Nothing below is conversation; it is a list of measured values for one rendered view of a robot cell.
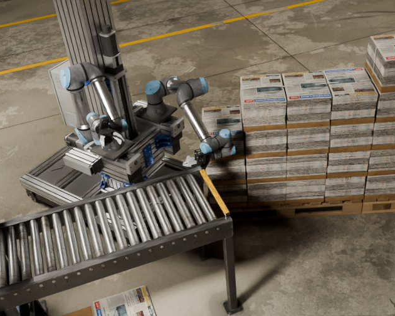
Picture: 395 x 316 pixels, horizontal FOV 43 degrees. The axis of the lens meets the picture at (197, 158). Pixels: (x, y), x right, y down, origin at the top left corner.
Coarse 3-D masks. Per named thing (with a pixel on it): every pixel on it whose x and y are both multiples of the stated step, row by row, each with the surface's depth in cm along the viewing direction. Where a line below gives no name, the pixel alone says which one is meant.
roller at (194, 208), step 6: (180, 180) 308; (180, 186) 305; (186, 186) 304; (186, 192) 299; (186, 198) 296; (192, 198) 294; (192, 204) 290; (192, 210) 287; (198, 210) 286; (198, 216) 282; (198, 222) 279; (204, 222) 278
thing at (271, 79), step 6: (240, 78) 350; (246, 78) 349; (252, 78) 348; (258, 78) 347; (264, 78) 347; (270, 78) 346; (276, 78) 345; (240, 84) 355; (246, 84) 343; (252, 84) 342; (258, 84) 342; (264, 84) 341; (270, 84) 340; (276, 84) 339; (240, 90) 359; (240, 96) 360
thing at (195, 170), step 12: (192, 168) 317; (156, 180) 310; (108, 192) 305; (120, 192) 304; (156, 192) 313; (168, 192) 316; (72, 204) 299; (84, 204) 299; (24, 216) 295; (36, 216) 294; (48, 216) 295; (60, 216) 298; (72, 216) 301; (84, 216) 304; (0, 228) 289
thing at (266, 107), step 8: (248, 96) 329; (256, 96) 329; (264, 96) 328; (272, 96) 327; (280, 96) 327; (248, 104) 324; (256, 104) 324; (264, 104) 324; (272, 104) 324; (280, 104) 323; (248, 112) 328; (256, 112) 329; (264, 112) 328; (272, 112) 328; (280, 112) 328; (248, 120) 332; (256, 120) 332; (264, 120) 332; (272, 120) 332; (280, 120) 332
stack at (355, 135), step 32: (224, 128) 344; (320, 128) 335; (352, 128) 335; (256, 160) 351; (288, 160) 351; (320, 160) 350; (352, 160) 351; (224, 192) 371; (256, 192) 371; (288, 192) 369; (320, 192) 370; (352, 192) 370
